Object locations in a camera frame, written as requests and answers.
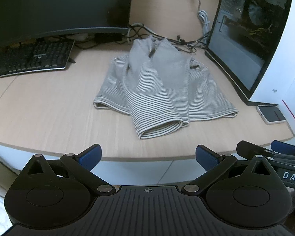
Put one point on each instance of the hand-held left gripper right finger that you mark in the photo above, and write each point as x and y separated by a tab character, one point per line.
207	157

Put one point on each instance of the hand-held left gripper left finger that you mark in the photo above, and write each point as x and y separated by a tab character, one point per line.
89	156

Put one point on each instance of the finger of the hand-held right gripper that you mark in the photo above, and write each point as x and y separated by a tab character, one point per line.
287	148
250	148

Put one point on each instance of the grey striped shirt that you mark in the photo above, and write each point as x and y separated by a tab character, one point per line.
150	83

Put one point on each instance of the small white flat device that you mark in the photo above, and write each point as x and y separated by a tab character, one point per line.
270	114

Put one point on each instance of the white glass-sided computer case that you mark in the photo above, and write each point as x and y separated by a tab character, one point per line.
245	54

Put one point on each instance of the black keyboard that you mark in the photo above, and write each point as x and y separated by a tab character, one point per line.
27	56

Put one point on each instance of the black computer monitor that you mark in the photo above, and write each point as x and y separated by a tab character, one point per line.
51	5

